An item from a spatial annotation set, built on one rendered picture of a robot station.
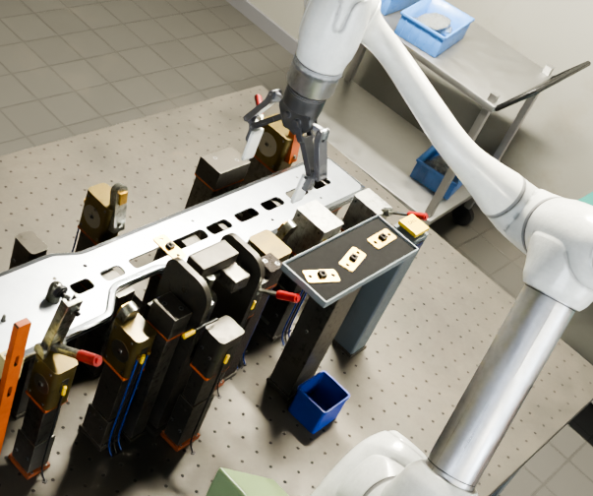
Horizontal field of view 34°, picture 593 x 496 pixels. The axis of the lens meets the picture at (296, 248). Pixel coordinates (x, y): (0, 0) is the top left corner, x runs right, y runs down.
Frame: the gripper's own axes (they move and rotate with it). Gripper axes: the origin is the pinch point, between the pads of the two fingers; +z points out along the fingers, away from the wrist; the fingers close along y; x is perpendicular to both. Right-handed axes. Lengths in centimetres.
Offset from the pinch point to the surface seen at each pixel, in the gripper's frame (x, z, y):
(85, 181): -35, 76, 79
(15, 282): 27, 46, 33
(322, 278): -20.7, 29.7, -9.6
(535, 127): -272, 95, 38
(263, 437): -15, 76, -17
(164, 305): 13.1, 34.1, 4.4
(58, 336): 36, 35, 9
